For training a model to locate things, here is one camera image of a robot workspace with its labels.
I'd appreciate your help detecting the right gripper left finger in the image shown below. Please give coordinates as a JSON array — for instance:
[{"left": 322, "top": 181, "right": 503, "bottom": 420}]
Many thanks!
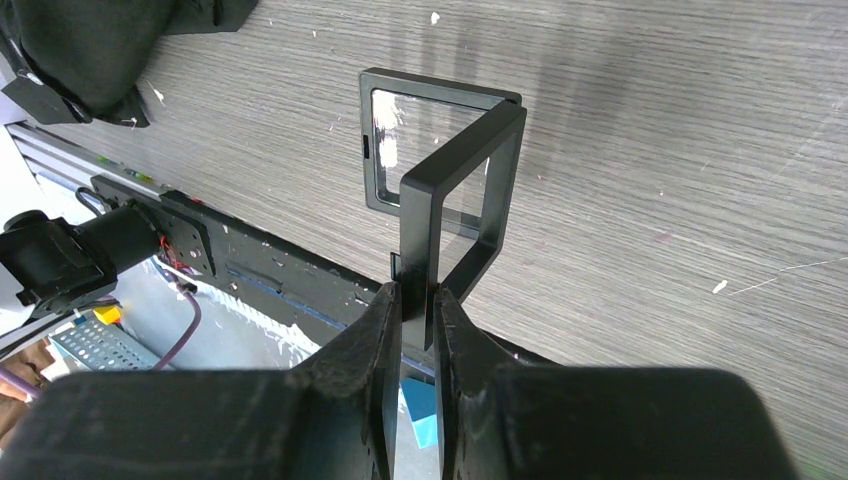
[{"left": 1, "top": 282, "right": 401, "bottom": 479}]

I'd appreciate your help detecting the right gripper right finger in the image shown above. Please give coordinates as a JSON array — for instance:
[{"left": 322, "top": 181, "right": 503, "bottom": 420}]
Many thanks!
[{"left": 433, "top": 289, "right": 798, "bottom": 479}]

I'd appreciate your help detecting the black square box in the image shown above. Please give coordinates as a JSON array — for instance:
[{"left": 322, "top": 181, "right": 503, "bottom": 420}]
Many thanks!
[{"left": 358, "top": 67, "right": 527, "bottom": 351}]

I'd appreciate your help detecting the black button shirt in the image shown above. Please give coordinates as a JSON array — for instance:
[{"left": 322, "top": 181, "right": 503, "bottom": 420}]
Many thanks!
[{"left": 1, "top": 1, "right": 257, "bottom": 128}]

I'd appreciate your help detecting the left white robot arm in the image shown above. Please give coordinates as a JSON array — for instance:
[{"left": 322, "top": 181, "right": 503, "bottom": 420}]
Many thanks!
[{"left": 1, "top": 201, "right": 161, "bottom": 335}]

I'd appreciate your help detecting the blue toy brick front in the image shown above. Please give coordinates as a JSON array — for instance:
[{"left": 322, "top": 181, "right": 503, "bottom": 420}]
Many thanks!
[{"left": 400, "top": 378, "right": 439, "bottom": 449}]

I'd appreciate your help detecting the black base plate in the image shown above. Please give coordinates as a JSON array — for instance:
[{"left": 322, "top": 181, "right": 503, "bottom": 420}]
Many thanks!
[{"left": 89, "top": 175, "right": 558, "bottom": 372}]

